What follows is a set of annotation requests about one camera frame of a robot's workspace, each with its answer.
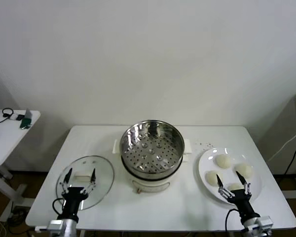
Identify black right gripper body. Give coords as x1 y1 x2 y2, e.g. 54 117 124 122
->
233 190 257 219

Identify white wall cable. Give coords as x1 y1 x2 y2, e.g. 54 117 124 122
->
267 125 296 162

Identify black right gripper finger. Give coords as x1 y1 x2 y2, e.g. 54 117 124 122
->
235 170 252 197
216 174 235 199

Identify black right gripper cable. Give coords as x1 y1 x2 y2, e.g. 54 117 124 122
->
224 208 243 237

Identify round glass pot lid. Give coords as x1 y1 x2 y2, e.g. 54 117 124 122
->
56 155 115 211

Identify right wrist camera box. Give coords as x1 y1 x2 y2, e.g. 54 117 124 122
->
258 215 273 231

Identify white steamed baozi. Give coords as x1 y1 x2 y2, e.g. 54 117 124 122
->
234 163 254 179
228 182 245 193
216 154 231 170
205 170 224 186

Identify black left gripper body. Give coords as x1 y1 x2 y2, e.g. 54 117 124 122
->
58 187 89 223

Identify green object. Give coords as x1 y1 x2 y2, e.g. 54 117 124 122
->
19 118 32 130

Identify white electric cooker pot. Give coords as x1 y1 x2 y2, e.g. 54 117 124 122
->
112 138 193 194

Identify white side table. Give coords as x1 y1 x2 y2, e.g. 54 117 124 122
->
0 109 41 223

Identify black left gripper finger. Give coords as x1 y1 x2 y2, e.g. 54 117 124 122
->
83 168 97 196
59 168 73 196

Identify perforated steel steamer basket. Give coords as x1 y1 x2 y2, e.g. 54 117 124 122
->
120 119 185 175

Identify black headphones with cable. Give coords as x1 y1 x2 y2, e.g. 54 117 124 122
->
0 108 14 124

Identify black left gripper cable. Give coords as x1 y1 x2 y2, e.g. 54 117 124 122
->
52 197 66 219

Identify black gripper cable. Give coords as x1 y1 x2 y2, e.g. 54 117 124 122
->
224 208 243 237
52 197 66 219

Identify round white plate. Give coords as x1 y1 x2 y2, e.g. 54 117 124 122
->
195 147 262 206

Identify scattered brown crumbs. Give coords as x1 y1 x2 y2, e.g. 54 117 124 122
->
196 141 214 149

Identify black floor cables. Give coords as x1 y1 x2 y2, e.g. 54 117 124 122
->
8 207 32 235

